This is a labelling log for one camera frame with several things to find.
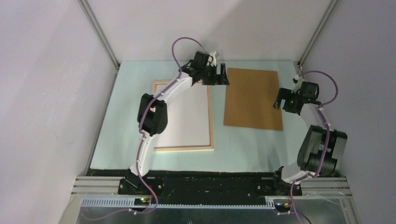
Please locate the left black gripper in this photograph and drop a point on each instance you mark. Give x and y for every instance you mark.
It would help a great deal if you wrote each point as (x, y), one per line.
(216, 79)

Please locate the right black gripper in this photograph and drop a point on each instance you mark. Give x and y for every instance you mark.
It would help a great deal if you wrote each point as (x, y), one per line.
(286, 94)

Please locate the brown backing board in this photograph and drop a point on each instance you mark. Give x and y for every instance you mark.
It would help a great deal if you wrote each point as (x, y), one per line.
(249, 99)

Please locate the printed photo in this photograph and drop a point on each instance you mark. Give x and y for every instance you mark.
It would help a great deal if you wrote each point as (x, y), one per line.
(191, 117)

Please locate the wooden picture frame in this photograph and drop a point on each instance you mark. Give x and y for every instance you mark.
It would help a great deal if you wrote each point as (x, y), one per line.
(212, 123)

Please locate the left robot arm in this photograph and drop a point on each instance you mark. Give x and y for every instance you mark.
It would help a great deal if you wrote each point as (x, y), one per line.
(153, 110)

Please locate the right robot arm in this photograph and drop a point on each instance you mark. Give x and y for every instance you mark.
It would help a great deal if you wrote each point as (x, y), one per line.
(322, 148)

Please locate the right corner aluminium profile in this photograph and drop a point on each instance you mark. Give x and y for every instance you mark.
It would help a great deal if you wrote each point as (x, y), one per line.
(318, 30)

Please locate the corner aluminium profile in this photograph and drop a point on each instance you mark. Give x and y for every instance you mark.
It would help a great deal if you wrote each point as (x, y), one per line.
(92, 19)
(318, 30)

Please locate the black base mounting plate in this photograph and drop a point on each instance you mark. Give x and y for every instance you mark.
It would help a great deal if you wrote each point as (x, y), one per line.
(194, 187)

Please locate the left corner aluminium profile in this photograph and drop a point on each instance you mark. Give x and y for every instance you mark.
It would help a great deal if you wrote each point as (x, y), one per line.
(92, 19)

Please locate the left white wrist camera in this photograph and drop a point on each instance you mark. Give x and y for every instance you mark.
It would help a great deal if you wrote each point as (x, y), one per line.
(212, 61)

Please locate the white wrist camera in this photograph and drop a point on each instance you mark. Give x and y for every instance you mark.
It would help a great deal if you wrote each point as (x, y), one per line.
(297, 80)
(212, 61)

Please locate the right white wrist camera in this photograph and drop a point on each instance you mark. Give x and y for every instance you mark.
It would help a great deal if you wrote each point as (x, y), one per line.
(297, 80)

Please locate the grey slotted cable duct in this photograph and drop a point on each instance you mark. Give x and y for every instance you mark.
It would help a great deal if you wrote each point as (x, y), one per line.
(136, 202)

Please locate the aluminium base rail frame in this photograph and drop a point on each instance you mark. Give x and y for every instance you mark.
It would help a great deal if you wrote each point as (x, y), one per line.
(324, 200)

